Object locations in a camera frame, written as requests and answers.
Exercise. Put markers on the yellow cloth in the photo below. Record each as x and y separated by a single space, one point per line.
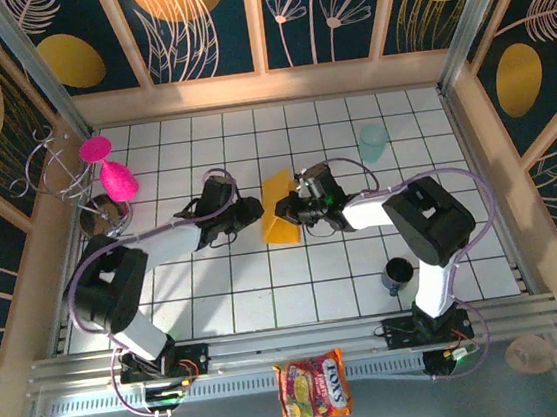
281 231

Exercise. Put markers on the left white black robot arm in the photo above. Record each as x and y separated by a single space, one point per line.
106 283

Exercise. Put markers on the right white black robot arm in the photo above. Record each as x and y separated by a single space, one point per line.
431 221

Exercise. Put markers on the teal translucent plastic cup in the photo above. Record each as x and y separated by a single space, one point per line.
374 144

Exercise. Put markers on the dark mug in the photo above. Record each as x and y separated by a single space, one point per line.
397 273

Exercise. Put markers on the pink wine glass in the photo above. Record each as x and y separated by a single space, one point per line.
119 181

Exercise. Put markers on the Fox's candy bag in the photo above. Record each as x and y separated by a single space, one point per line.
312 391

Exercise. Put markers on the clear wine glass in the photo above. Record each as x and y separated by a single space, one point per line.
529 356

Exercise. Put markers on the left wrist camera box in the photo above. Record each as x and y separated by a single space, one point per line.
217 192

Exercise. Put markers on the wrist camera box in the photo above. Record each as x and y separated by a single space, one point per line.
217 192
320 178

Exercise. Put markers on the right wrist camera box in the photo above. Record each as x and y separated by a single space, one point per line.
320 178

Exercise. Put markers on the aluminium mounting rail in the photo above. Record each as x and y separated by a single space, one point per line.
294 345

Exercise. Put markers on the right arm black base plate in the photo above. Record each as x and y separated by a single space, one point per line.
398 333

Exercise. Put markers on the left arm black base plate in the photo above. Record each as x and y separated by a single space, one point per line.
195 359

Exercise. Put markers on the aluminium frame post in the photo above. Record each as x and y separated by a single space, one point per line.
39 74
476 20

